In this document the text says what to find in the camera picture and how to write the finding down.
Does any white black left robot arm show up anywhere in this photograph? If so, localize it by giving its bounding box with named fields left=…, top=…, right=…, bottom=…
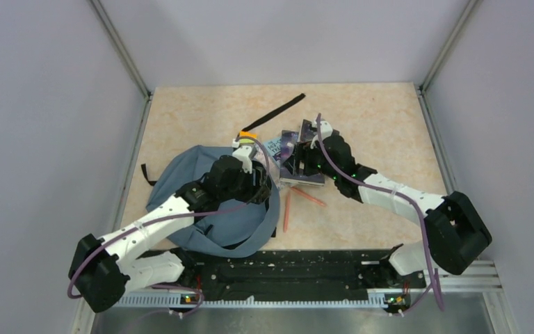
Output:
left=67, top=155, right=274, bottom=313

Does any orange pen upright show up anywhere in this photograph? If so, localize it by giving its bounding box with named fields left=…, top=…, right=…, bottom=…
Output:
left=282, top=190, right=291, bottom=233

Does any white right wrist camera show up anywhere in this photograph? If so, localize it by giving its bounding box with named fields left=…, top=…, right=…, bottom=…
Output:
left=310, top=120, right=334, bottom=149

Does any blue grey student backpack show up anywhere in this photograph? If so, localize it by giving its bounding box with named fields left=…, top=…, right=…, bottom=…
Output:
left=145, top=145, right=281, bottom=257

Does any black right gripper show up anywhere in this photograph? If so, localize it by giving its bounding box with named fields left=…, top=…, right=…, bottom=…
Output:
left=283, top=141, right=339, bottom=180

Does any colourful sticky note stack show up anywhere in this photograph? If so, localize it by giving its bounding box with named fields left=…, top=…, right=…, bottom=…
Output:
left=236, top=131, right=258, bottom=145

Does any dark thick paperback book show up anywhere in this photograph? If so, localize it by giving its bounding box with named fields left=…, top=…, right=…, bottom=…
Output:
left=280, top=119, right=336, bottom=186

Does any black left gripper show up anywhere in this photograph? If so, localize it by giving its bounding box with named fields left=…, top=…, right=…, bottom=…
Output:
left=220, top=165, right=271, bottom=205

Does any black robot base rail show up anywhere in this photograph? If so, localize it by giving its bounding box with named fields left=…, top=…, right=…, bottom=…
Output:
left=138, top=248, right=427, bottom=303

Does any orange pen slanted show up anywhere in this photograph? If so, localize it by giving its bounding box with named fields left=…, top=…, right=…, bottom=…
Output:
left=290, top=186, right=327, bottom=207

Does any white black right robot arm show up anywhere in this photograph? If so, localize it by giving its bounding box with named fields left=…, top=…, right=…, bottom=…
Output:
left=281, top=135, right=492, bottom=287

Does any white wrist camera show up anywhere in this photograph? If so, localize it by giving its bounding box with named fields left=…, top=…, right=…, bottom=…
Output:
left=310, top=120, right=334, bottom=149
left=232, top=139, right=257, bottom=174

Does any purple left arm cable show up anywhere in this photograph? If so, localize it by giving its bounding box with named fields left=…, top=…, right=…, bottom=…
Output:
left=67, top=136, right=275, bottom=319

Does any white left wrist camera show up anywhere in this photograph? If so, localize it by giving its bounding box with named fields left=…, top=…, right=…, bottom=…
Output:
left=232, top=139, right=257, bottom=174

